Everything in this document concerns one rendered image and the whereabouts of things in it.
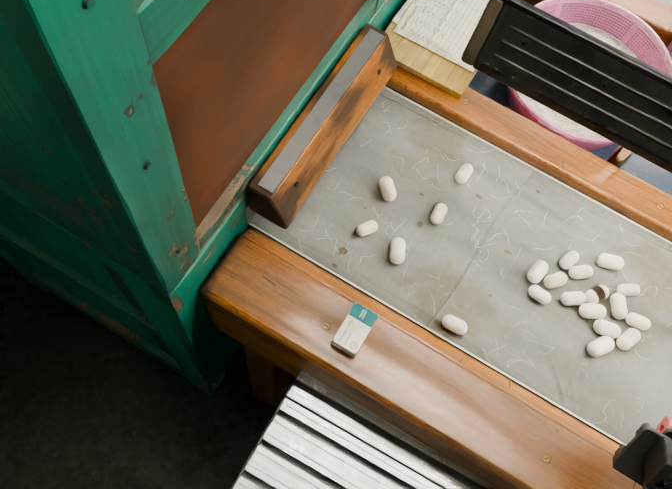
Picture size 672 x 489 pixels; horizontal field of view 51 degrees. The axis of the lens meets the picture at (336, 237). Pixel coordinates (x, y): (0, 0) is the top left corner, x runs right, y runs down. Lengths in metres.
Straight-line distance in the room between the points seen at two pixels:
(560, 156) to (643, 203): 0.13
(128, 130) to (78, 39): 0.12
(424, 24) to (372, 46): 0.16
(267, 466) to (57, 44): 0.67
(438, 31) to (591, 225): 0.37
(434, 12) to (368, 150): 0.25
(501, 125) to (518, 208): 0.13
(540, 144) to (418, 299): 0.30
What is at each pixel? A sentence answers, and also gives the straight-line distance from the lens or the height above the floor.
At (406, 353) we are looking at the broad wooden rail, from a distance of 0.91.
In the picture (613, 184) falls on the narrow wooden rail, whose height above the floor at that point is 0.76.
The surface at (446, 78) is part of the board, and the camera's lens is 1.08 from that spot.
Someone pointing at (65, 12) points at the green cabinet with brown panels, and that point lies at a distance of 0.43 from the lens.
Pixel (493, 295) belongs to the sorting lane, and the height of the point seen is 0.74.
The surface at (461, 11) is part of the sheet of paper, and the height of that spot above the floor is 0.78.
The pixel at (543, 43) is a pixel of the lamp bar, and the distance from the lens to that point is 0.74.
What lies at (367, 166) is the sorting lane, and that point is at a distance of 1.03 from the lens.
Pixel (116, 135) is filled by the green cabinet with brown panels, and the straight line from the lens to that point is 0.54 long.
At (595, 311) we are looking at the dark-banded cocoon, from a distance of 1.01.
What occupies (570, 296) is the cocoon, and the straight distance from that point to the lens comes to 1.00.
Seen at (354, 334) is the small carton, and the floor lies 0.79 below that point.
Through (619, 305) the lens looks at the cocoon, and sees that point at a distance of 1.03.
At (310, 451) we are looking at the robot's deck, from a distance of 0.98.
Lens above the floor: 1.64
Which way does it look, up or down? 68 degrees down
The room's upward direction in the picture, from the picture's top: 12 degrees clockwise
